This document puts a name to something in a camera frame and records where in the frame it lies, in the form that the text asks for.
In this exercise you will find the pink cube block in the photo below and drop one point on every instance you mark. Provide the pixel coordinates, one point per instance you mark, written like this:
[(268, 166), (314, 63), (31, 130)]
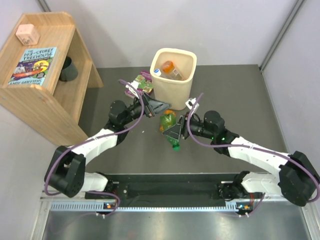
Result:
[(27, 34)]

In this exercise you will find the orange bottle white cap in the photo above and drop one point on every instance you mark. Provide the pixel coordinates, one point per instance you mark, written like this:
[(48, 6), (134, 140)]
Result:
[(171, 72)]

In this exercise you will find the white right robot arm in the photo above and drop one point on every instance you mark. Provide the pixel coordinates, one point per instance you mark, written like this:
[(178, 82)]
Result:
[(291, 176)]

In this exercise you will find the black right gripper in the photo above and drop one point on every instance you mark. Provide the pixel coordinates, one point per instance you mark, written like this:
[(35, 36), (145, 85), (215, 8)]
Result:
[(174, 131)]

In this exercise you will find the purple Treehouse book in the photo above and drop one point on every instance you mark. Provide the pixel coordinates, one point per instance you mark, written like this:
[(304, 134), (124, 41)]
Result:
[(143, 83)]

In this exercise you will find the small orange bottle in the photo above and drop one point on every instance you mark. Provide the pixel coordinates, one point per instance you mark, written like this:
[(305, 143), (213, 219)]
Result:
[(167, 120)]

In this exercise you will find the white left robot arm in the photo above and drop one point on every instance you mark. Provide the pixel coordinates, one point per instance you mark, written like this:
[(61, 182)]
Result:
[(67, 170)]

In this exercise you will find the green plastic bottle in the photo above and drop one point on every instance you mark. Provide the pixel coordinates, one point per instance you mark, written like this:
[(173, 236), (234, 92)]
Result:
[(174, 143)]

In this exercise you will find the aluminium corner post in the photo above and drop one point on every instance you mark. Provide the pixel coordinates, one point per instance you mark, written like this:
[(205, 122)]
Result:
[(293, 13)]

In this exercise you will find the cream plastic bin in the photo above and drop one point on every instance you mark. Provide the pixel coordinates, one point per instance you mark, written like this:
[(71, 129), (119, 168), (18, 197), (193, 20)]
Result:
[(175, 92)]

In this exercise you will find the dark grey cup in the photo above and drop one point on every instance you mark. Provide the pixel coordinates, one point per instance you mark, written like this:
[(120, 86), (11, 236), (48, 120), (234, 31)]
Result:
[(69, 71)]

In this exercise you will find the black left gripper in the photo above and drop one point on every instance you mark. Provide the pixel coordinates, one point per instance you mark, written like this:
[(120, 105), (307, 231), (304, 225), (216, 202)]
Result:
[(154, 106)]

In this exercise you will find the blue Treehouse book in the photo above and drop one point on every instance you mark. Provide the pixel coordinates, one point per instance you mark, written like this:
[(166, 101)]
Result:
[(35, 67)]

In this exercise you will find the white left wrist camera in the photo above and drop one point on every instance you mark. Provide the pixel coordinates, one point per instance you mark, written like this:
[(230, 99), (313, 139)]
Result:
[(132, 89)]

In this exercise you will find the wooden shelf unit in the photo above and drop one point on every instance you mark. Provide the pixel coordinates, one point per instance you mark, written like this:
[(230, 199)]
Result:
[(53, 111)]

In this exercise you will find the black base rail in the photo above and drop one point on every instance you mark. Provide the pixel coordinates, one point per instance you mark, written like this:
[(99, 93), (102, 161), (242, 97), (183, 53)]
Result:
[(173, 190)]

